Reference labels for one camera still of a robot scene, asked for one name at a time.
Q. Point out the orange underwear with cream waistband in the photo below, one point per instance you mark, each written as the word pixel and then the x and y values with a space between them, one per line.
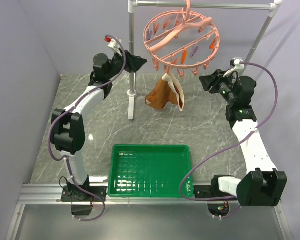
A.
pixel 167 90

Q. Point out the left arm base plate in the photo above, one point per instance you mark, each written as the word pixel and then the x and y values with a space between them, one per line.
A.
pixel 81 202

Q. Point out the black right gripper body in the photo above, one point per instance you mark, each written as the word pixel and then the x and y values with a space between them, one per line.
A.
pixel 224 86

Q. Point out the pink round clip hanger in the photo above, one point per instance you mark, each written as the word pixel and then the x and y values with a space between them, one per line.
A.
pixel 168 34

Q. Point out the orange clothes peg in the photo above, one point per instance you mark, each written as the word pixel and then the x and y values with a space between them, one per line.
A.
pixel 184 56

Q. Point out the metal clothes rack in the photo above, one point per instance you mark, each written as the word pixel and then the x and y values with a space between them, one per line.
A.
pixel 241 28

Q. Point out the green plastic tray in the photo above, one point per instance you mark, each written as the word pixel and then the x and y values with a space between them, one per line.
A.
pixel 150 171

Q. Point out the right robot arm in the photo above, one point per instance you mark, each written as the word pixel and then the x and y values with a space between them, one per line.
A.
pixel 263 184

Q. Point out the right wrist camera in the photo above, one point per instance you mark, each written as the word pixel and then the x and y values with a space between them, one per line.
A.
pixel 237 65

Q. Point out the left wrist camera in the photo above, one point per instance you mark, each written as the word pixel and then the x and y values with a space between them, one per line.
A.
pixel 113 45

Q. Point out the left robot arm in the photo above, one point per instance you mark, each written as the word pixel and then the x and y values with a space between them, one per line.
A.
pixel 67 131

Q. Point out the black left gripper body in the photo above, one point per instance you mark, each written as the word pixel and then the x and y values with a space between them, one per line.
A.
pixel 116 65

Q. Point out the purple clothes peg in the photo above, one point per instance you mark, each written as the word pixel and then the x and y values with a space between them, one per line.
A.
pixel 193 51

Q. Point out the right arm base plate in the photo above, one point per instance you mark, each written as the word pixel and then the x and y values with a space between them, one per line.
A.
pixel 220 210

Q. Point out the pink clothes peg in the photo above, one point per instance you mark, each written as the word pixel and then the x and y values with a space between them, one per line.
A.
pixel 167 69

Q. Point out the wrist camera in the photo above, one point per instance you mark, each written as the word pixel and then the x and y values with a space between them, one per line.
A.
pixel 113 45
pixel 237 65

